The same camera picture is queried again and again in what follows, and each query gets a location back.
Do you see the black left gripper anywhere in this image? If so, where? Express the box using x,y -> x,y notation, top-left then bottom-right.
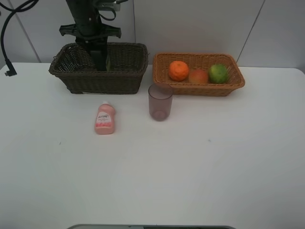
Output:
59,14 -> 121,71

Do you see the dark green pump bottle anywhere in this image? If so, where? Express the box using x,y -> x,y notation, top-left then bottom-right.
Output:
90,49 -> 111,72

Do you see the pink detergent bottle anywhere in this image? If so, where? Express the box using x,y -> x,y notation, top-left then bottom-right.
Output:
94,101 -> 116,135

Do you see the purple translucent cup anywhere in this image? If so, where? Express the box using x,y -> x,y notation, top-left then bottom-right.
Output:
148,83 -> 173,121

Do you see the orange tangerine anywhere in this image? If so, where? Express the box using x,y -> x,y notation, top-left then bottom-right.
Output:
168,61 -> 189,82

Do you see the red peach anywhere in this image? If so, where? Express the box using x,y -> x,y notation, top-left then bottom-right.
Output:
188,69 -> 209,84

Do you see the green mango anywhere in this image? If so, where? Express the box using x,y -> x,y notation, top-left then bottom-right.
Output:
208,64 -> 228,84

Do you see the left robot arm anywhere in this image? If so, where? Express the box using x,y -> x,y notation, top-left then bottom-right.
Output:
59,0 -> 124,71

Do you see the dark brown wicker basket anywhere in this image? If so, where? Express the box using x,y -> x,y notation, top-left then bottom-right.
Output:
49,42 -> 148,94

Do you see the orange wicker basket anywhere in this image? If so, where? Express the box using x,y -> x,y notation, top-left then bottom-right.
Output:
152,52 -> 245,97

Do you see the black cable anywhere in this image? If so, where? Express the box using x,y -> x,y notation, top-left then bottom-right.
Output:
0,0 -> 39,77

